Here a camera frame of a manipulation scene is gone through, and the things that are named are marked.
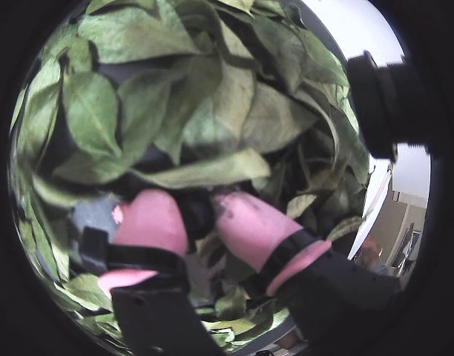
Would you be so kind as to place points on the pink-tipped gripper finger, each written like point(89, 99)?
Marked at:
point(256, 233)
point(153, 230)

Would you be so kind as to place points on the blueberry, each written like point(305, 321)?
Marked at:
point(199, 217)

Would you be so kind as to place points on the green leaf pile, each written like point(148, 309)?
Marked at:
point(97, 217)

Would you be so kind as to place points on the beige cabinet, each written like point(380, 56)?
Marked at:
point(401, 211)

